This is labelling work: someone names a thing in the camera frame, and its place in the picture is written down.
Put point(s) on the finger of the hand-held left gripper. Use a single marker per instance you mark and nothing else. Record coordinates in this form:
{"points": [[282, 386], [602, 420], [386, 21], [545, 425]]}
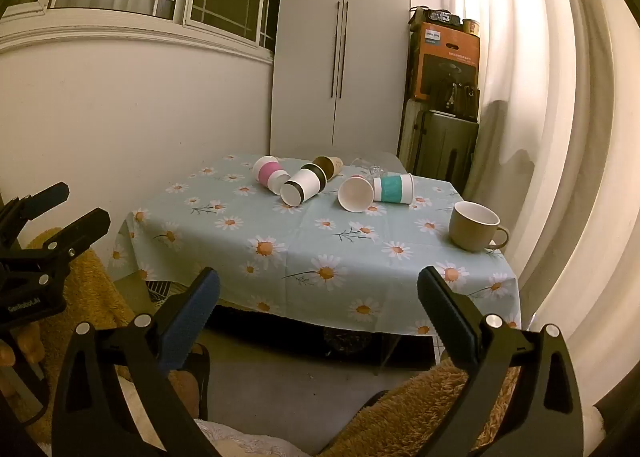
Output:
{"points": [[82, 229], [46, 196]]}

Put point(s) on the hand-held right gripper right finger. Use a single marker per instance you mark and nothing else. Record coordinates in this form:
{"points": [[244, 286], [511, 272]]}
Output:
{"points": [[446, 318]]}

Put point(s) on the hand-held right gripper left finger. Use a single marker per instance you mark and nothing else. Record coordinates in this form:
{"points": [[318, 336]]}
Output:
{"points": [[192, 322]]}

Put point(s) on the teal and white cup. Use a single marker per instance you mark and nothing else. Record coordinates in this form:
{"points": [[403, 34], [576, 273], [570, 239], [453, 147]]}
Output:
{"points": [[395, 188]]}

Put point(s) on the white cup with pink rim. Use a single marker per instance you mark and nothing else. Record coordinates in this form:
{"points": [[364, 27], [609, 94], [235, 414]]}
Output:
{"points": [[356, 193]]}

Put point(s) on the white cup with pink band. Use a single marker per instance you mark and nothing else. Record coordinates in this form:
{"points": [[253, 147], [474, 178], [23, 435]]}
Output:
{"points": [[267, 172]]}

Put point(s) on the white cup with black band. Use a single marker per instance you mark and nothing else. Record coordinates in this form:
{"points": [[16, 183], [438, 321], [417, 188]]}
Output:
{"points": [[300, 187]]}

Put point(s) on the brown paper cup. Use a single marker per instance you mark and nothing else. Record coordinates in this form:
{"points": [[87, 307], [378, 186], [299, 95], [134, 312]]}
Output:
{"points": [[328, 166]]}

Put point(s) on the person's left hand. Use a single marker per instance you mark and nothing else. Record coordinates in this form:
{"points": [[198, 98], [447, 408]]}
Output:
{"points": [[28, 344]]}

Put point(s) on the black sandal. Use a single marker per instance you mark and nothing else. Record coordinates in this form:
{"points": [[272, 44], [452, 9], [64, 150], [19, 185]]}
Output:
{"points": [[202, 372]]}

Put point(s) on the person's foot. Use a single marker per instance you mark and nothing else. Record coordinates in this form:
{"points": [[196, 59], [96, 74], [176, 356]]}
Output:
{"points": [[184, 384]]}

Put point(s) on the yellow fuzzy blanket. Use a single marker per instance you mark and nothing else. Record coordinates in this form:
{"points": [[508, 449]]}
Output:
{"points": [[100, 297]]}

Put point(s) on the beige ceramic mug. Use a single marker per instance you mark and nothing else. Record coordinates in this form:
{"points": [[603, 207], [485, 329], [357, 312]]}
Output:
{"points": [[472, 227]]}

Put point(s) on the daisy print tablecloth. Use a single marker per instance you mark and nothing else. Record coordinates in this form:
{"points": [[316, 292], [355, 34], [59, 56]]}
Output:
{"points": [[310, 247]]}

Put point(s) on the clear glass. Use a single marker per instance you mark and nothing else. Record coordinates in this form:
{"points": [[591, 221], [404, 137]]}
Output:
{"points": [[372, 168]]}

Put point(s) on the dark green suitcase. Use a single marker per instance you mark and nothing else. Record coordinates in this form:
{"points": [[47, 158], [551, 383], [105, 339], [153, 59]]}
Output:
{"points": [[440, 147]]}

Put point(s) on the cream curtain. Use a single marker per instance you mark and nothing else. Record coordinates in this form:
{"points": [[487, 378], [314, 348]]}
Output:
{"points": [[550, 112]]}

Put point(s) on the orange cardboard box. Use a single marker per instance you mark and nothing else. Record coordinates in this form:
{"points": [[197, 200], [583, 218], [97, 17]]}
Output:
{"points": [[442, 67]]}

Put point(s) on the round metal tin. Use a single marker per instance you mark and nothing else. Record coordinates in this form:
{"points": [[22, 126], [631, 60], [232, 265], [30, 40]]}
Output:
{"points": [[471, 27]]}

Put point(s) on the white wardrobe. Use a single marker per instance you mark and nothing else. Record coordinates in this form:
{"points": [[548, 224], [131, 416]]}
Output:
{"points": [[320, 47]]}

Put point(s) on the black device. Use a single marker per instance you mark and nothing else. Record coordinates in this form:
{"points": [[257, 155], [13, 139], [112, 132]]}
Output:
{"points": [[440, 17]]}

